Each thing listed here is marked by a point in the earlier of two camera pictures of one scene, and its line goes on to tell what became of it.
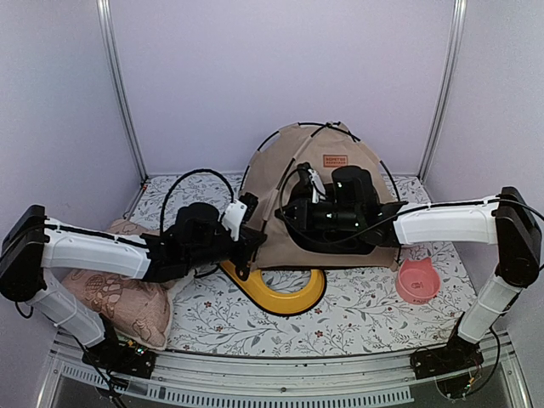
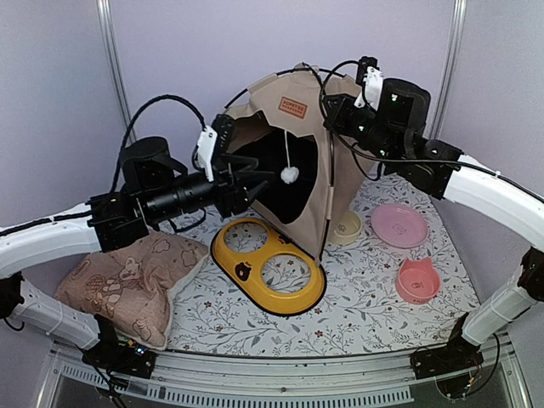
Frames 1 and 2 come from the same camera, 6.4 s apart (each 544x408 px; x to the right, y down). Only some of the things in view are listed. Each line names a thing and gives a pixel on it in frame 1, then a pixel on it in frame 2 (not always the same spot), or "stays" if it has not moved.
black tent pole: [274, 134] to [285, 71]
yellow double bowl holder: [256, 291] stays
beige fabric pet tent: [273, 168] to [283, 123]
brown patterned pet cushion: [138, 308] stays
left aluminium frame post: [106, 17] stays
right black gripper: [300, 223] to [337, 113]
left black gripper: [250, 240] to [236, 199]
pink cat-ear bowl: [418, 281] stays
